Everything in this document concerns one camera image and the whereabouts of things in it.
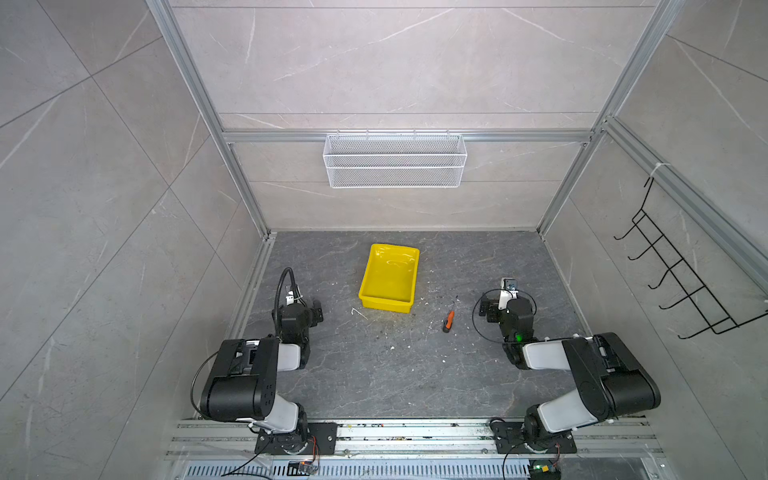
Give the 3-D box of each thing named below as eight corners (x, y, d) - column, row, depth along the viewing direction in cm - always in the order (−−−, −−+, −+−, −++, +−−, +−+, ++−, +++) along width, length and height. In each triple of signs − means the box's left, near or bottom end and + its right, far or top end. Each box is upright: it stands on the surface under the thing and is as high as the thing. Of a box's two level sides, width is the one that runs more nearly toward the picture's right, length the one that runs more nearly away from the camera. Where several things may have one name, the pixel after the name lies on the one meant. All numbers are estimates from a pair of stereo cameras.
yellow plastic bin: (359, 308, 100) (358, 297, 94) (372, 254, 115) (371, 242, 110) (413, 315, 98) (414, 304, 93) (419, 259, 114) (420, 247, 108)
